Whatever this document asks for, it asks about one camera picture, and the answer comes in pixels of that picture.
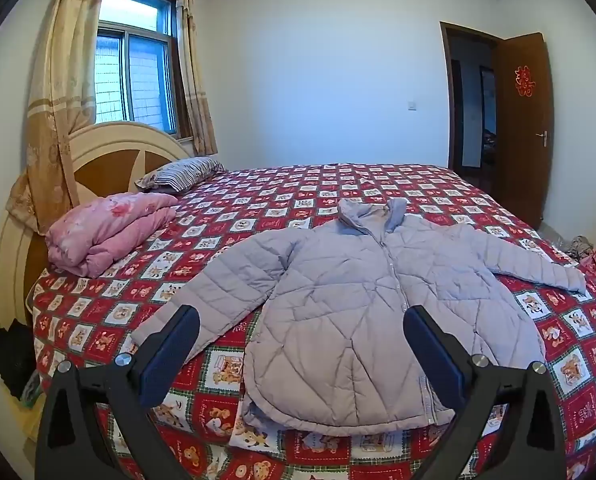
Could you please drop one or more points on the cream wooden bed headboard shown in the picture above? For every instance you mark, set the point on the cream wooden bed headboard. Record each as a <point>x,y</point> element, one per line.
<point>107,160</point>

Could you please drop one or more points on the striped pillow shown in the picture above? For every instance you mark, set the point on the striped pillow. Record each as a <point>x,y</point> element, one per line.
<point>182,172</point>

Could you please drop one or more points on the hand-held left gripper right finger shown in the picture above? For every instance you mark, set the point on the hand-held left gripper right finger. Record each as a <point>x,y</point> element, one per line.
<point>433,355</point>

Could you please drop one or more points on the black bag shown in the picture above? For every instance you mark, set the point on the black bag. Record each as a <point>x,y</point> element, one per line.
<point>10,355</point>

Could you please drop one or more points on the red checked printed bedspread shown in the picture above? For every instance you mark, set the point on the red checked printed bedspread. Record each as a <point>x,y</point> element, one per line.
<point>278,205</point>

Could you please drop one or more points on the quilted puffer jacket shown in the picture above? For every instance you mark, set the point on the quilted puffer jacket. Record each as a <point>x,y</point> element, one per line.
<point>348,285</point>

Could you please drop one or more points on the brown wooden door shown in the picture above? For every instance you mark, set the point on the brown wooden door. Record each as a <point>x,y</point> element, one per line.
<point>520,150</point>

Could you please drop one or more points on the small green cloth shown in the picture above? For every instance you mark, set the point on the small green cloth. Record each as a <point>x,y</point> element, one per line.
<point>31,390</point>

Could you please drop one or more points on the pink floral folded quilt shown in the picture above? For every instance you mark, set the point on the pink floral folded quilt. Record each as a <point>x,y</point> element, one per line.
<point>107,230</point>

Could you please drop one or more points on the beige patterned curtain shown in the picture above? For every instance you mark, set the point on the beige patterned curtain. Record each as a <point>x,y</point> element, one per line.
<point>195,85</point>
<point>62,85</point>

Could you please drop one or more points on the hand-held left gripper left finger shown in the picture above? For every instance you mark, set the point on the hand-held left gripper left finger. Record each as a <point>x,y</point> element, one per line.
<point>170,355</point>

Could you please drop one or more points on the red paper door decoration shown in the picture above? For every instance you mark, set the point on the red paper door decoration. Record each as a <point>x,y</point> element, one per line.
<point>523,80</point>

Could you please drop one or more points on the light wooden nightstand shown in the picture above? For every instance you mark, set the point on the light wooden nightstand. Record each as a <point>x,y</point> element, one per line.
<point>27,422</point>

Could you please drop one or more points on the patterned cloth pile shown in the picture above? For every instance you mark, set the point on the patterned cloth pile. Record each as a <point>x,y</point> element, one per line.
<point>575,246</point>

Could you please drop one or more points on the glass window with frame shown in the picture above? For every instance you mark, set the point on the glass window with frame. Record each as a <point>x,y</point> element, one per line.
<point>142,75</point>

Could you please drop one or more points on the dark wooden door frame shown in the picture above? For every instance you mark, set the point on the dark wooden door frame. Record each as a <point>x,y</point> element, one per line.
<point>445,85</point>

